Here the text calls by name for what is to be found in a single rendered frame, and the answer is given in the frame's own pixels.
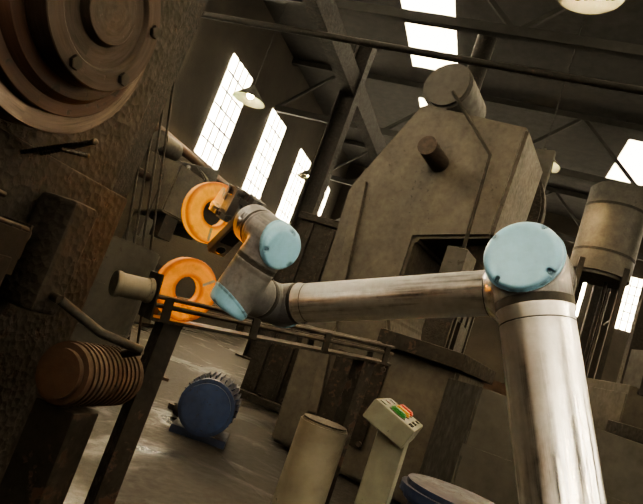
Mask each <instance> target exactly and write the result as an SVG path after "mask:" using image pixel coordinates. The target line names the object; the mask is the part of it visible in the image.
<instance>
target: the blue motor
mask: <svg viewBox="0 0 643 504"><path fill-rule="evenodd" d="M221 373H222V372H220V373H218V374H216V371H215V372H213V373H212V374H211V371H210V372H208V373H207V374H206V373H204V374H202V375H200V376H198V377H197V378H195V379H194V380H193V381H191V382H190V383H189V385H187V386H186V387H185V388H186V389H185V390H184V391H183V392H182V394H181V396H180V399H179V402H178V416H179V417H178V418H177V419H176V420H175V421H174V422H172V423H171V425H170V428H169V431H171V432H174V433H176V434H179V435H182V436H185V437H188V438H191V439H194V440H197V441H199V442H202V443H205V444H208V445H211V446H214V447H217V448H220V449H222V450H223V449H224V447H225V444H226V442H227V439H228V437H229V433H227V432H224V430H225V429H226V428H227V427H229V425H230V423H233V421H234V418H236V416H237V413H238V411H239V408H240V406H241V405H240V402H241V400H242V399H240V397H241V394H238V393H239V391H240V389H237V388H236V387H237V386H238V384H236V385H235V384H234V383H233V382H234V381H235V379H234V380H233V381H232V380H231V379H230V378H231V376H230V377H229V378H228V377H226V374H227V373H226V374H224V375H221Z"/></svg>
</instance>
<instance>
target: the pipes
mask: <svg viewBox="0 0 643 504"><path fill-rule="evenodd" d="M201 18H206V19H212V20H217V21H223V22H229V23H234V24H240V25H246V26H251V27H257V28H263V29H268V30H274V31H280V32H285V33H291V34H297V35H302V36H308V37H313V38H319V39H325V40H330V41H336V42H342V43H347V44H353V45H359V46H364V47H370V48H376V49H381V50H387V51H393V52H398V53H404V54H410V55H415V56H421V57H427V58H432V59H438V60H444V61H449V62H455V63H461V64H466V65H472V66H478V67H483V68H489V69H495V70H500V71H506V72H512V73H517V74H523V75H529V76H534V77H540V78H546V79H551V80H557V81H563V82H568V83H574V84H580V85H585V86H591V87H597V88H602V89H608V90H614V91H619V92H625V93H631V94H636V95H642V96H643V87H642V86H636V85H630V84H624V83H618V82H613V81H607V80H601V79H595V78H589V77H584V76H578V75H572V74H566V73H560V72H555V71H549V70H543V69H537V68H531V67H526V66H520V65H514V64H508V63H502V62H496V61H491V60H485V59H479V58H473V57H467V56H462V55H456V54H450V53H444V52H438V51H433V50H427V49H421V48H415V47H409V46H404V45H398V44H392V43H386V42H380V41H374V40H369V39H363V38H357V37H351V36H345V35H340V34H334V33H328V32H322V31H316V30H311V29H305V28H299V27H293V26H287V25H282V24H276V23H270V22H264V21H258V20H252V19H247V18H241V17H235V16H229V15H223V14H218V13H212V12H206V11H204V13H203V15H202V17H201ZM168 134H169V135H170V136H172V137H173V138H174V139H175V140H177V141H178V142H179V143H181V142H180V141H179V140H178V139H177V138H176V137H174V136H173V135H172V134H171V133H170V132H169V131H168ZM181 144H182V146H183V153H182V156H183V157H185V158H186V159H187V160H188V161H189V162H191V163H192V164H195V165H199V166H203V167H207V168H210V167H209V166H208V165H207V164H206V163H205V162H203V161H202V160H201V159H200V158H199V157H198V156H196V155H195V154H194V153H193V152H192V151H191V150H190V149H188V148H187V147H186V146H185V145H184V144H183V143H181ZM216 182H220V183H223V184H225V185H227V186H229V183H228V182H227V181H225V180H224V179H223V178H222V177H221V176H220V175H219V176H218V179H217V181H216Z"/></svg>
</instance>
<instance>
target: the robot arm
mask: <svg viewBox="0 0 643 504"><path fill-rule="evenodd" d="M231 194H232V195H231ZM266 207H267V205H266V204H264V203H263V202H262V201H261V200H260V199H258V198H257V197H255V196H254V194H250V193H249V194H248V192H247V191H246V190H243V189H241V188H239V187H237V186H235V187H234V186H233V185H231V184H229V186H228V188H227V190H226V192H225V188H222V189H221V190H220V192H219V193H218V195H217V196H216V198H215V199H214V200H212V201H211V203H210V206H209V210H211V211H212V212H213V213H214V214H216V216H217V217H218V218H220V219H221V220H223V221H225V222H227V225H226V226H225V227H224V228H223V229H222V230H221V231H220V232H219V233H218V234H217V235H216V236H215V237H214V238H213V239H212V240H211V241H210V242H209V243H208V251H209V252H211V253H214V254H216V255H219V256H221V257H224V256H226V255H227V254H228V253H229V252H230V251H231V250H232V249H233V248H234V247H235V246H236V245H237V244H238V243H239V242H240V241H241V242H243V245H242V246H241V248H240V249H239V251H238V252H237V253H236V255H235V256H234V258H233V259H232V261H231V262H230V264H229V265H228V267H227V268H226V269H225V271H224V272H223V274H222V275H221V277H220V278H219V280H218V281H216V282H215V286H214V287H213V289H212V291H211V292H210V297H211V299H212V301H213V302H214V303H215V304H216V305H218V306H219V307H220V308H221V309H222V310H224V311H225V312H226V313H228V314H229V315H231V316H232V317H234V318H235V319H237V320H240V321H243V320H244V319H246V318H247V315H249V316H252V317H255V318H258V319H260V320H263V321H265V322H268V323H270V324H271V325H273V326H275V327H279V328H291V327H294V326H296V325H297V324H302V323H305V322H331V321H360V320H390V319H419V318H449V317H478V316H491V317H493V318H494V319H495V320H496V321H497V322H498V323H499V332H500V341H501V350H502V359H503V368H504V377H505V386H506V395H507V404H508V413H509V422H510V431H511V439H512V448H513V457H514V466H515V475H516V484H517V493H518V502H519V504H607V502H606V496H605V490H604V484H603V478H602V472H601V465H600V459H599V453H598V447H597V441H596V435H595V429H594V423H593V417H592V411H591V405H590V399H589V393H588V387H587V381H586V375H585V369H584V363H583V357H582V351H581V344H580V338H579V332H578V326H577V320H576V314H575V312H576V310H577V308H576V302H575V295H574V294H575V290H576V286H577V276H576V272H575V269H574V267H573V265H572V263H571V262H570V259H569V257H568V255H567V253H566V247H565V245H564V243H563V241H562V239H561V238H560V237H559V236H558V235H557V234H556V233H555V232H554V231H553V230H551V229H550V228H548V227H547V226H545V225H542V224H539V223H535V222H519V223H515V224H511V225H509V226H507V227H505V228H503V229H501V230H500V231H498V232H497V233H496V234H495V235H494V236H493V237H492V239H490V241H489V242H488V244H487V246H486V249H485V251H484V256H483V263H484V269H485V270H478V271H465V272H451V273H438V274H424V275H410V276H397V277H383V278H370V279H356V280H343V281H329V282H316V283H287V284H281V283H278V282H276V281H274V280H272V278H273V277H274V275H275V274H276V273H277V271H278V270H280V269H284V268H287V267H289V266H290V265H292V264H293V263H294V262H295V261H296V259H297V258H298V256H299V253H300V249H301V241H300V237H299V235H298V233H297V231H296V230H295V229H294V228H293V227H292V226H291V225H290V224H289V223H288V222H286V221H283V220H281V219H280V218H279V217H277V216H276V215H274V214H273V213H272V212H270V211H269V210H267V209H266Z"/></svg>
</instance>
